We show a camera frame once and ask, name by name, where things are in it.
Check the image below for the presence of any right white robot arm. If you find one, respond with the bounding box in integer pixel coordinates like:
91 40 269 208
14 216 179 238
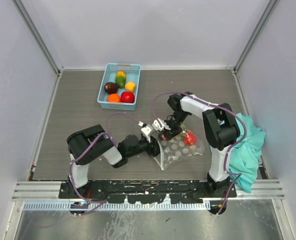
159 92 240 197

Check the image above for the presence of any small red fake fruit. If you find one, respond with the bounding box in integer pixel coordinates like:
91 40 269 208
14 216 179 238
183 130 197 146

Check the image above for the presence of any grey slotted cable duct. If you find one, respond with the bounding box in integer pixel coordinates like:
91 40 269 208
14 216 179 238
23 200 211 212

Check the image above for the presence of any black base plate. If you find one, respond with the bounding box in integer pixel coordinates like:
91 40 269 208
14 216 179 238
59 178 237 205

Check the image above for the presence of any red fake apple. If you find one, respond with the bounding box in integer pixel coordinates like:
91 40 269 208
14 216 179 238
120 91 135 104

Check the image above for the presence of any green orange fake mango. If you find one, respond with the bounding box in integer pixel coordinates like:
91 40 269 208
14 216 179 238
115 70 127 88

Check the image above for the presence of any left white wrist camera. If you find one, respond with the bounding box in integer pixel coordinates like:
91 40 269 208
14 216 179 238
138 121 155 141

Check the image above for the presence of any clear zip top bag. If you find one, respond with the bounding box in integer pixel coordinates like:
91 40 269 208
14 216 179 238
154 124 205 171

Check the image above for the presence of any light blue plastic basket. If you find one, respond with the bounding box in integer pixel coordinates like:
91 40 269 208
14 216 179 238
97 63 141 111

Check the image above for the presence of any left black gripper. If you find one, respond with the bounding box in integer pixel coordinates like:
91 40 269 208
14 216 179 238
126 135 165 158

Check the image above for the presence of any teal cloth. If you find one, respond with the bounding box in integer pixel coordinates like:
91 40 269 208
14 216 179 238
228 113 266 193

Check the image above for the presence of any yellow green fake mango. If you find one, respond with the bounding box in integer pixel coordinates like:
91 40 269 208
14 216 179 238
177 129 186 137

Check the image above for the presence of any small dark purple fake fruit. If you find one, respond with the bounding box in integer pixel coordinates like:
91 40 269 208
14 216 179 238
158 132 168 141

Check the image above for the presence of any orange fake fruit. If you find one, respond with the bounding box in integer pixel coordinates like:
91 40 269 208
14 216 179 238
107 93 121 103

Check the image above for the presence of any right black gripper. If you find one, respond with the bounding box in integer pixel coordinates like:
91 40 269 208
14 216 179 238
161 110 189 141

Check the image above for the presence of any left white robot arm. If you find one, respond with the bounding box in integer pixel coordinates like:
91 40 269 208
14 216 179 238
67 124 161 198

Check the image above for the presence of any yellow fake peach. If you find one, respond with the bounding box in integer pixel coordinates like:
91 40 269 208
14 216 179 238
125 81 136 93

